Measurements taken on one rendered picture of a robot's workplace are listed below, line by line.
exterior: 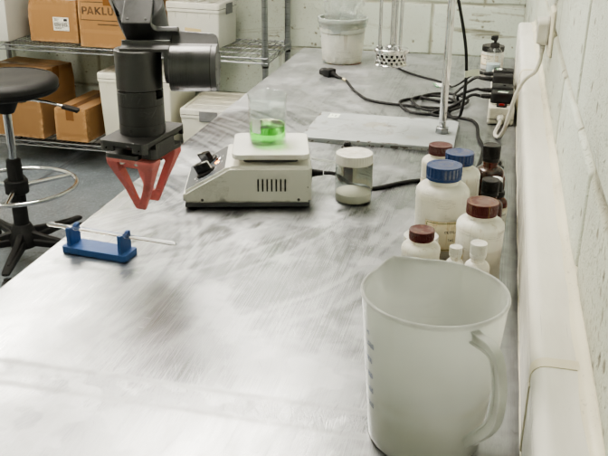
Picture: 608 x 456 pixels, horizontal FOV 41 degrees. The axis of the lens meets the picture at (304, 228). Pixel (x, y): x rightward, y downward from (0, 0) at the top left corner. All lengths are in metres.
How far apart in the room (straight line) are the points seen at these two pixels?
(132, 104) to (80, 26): 2.69
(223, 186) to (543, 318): 0.64
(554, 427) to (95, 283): 0.63
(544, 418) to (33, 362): 0.53
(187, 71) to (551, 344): 0.53
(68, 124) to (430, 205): 2.90
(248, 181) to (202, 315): 0.35
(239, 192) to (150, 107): 0.30
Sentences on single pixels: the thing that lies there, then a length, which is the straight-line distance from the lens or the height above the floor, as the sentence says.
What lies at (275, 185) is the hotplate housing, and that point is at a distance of 1.28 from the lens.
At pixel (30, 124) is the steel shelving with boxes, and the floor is 0.20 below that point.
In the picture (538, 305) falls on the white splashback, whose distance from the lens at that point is 0.82.
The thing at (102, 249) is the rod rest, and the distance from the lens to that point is 1.15.
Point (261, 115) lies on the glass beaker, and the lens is 1.28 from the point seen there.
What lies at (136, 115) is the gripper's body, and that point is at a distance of 1.03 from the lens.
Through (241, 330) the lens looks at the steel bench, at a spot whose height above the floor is 0.75.
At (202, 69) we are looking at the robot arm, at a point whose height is 1.02.
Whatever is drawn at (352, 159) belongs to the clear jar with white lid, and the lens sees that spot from 1.28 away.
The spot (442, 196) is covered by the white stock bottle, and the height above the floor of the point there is 0.85.
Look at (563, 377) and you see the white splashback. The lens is 0.71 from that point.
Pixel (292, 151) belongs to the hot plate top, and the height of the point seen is 0.84.
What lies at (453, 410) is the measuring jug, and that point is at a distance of 0.72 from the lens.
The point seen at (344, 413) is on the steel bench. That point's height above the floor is 0.75.
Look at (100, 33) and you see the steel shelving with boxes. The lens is 3.67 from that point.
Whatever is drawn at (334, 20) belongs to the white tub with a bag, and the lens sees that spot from 2.31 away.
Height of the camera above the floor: 1.23
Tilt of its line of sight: 23 degrees down
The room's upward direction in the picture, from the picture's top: 1 degrees clockwise
